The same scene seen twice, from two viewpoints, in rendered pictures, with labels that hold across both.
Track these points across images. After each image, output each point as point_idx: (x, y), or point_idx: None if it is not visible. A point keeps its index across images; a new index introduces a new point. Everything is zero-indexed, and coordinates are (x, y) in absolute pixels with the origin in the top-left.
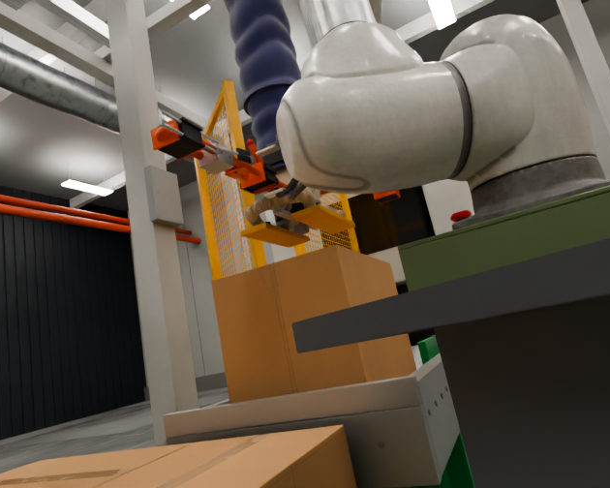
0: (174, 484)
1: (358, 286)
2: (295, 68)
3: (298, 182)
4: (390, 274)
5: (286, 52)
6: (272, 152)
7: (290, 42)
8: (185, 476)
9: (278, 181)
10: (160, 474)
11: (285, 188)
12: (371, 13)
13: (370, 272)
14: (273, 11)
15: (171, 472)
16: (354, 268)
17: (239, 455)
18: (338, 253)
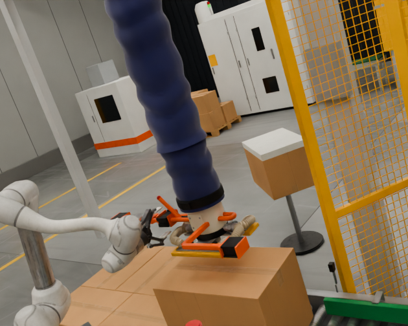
0: (144, 318)
1: (176, 308)
2: (157, 134)
3: (157, 240)
4: (251, 306)
5: (148, 124)
6: (157, 211)
7: (149, 107)
8: (149, 317)
9: (168, 226)
10: (159, 310)
11: (160, 238)
12: (34, 282)
13: (199, 303)
14: (135, 83)
15: (159, 312)
16: (173, 300)
17: (157, 325)
18: (154, 292)
